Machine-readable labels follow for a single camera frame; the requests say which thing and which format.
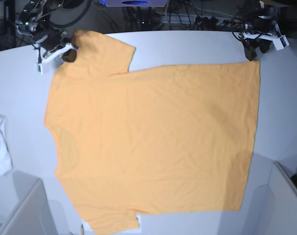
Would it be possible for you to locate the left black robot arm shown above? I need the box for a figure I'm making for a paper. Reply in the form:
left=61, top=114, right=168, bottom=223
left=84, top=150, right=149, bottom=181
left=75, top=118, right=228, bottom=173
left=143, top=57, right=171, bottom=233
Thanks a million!
left=230, top=0, right=297, bottom=61

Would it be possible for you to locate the grey partition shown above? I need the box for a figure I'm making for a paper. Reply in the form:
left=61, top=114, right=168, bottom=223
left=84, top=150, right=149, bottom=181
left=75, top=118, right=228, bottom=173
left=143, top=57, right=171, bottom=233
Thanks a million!
left=0, top=170, right=58, bottom=235
left=242, top=162, right=297, bottom=235

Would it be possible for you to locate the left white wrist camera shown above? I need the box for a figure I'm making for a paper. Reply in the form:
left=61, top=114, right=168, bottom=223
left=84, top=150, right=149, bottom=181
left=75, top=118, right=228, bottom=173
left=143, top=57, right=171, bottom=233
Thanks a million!
left=239, top=23, right=290, bottom=50

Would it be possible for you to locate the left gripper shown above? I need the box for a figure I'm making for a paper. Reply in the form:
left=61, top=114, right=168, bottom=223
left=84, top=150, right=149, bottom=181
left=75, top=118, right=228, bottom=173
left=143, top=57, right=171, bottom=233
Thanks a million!
left=241, top=23, right=276, bottom=61

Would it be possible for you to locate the grey left partition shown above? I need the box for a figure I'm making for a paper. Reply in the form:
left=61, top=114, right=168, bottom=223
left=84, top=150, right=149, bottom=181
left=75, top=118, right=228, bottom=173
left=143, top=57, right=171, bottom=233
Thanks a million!
left=0, top=170, right=58, bottom=235

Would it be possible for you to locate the white power strip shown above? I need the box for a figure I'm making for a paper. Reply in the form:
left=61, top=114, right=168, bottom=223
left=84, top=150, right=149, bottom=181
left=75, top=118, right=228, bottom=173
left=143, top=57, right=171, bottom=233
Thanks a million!
left=159, top=13, right=232, bottom=25

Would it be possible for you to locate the blue grey device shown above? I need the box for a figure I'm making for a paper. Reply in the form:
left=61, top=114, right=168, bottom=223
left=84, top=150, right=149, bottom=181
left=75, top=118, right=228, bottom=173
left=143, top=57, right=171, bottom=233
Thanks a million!
left=99, top=0, right=168, bottom=7

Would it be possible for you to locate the grey right partition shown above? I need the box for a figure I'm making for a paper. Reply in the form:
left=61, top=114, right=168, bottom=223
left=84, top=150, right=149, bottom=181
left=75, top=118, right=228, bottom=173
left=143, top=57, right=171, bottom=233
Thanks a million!
left=242, top=162, right=297, bottom=235

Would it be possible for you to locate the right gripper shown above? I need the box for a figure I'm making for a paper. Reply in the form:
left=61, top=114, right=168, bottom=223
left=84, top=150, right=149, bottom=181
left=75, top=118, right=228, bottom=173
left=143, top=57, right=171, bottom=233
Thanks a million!
left=32, top=29, right=77, bottom=63

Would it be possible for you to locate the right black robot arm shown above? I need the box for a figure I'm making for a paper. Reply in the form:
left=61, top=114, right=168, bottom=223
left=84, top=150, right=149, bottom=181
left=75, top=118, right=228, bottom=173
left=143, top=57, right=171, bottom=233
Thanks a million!
left=15, top=0, right=77, bottom=63

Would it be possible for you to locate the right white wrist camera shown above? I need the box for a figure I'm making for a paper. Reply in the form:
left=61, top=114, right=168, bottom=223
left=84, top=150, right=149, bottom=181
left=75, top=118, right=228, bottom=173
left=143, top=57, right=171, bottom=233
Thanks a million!
left=34, top=43, right=79, bottom=74

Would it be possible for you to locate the orange T-shirt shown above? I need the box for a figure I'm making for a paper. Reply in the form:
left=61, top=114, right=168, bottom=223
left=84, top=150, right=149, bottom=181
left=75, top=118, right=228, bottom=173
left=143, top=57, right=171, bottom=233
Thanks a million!
left=43, top=29, right=261, bottom=235

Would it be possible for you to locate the white table slot plate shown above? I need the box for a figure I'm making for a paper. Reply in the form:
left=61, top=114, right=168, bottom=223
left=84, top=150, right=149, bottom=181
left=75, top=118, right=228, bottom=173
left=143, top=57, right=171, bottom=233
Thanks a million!
left=82, top=213, right=140, bottom=235

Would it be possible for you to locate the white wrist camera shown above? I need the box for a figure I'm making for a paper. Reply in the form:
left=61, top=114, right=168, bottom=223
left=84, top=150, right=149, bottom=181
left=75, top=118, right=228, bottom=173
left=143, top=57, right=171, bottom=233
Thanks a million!
left=34, top=43, right=79, bottom=74
left=239, top=23, right=290, bottom=50

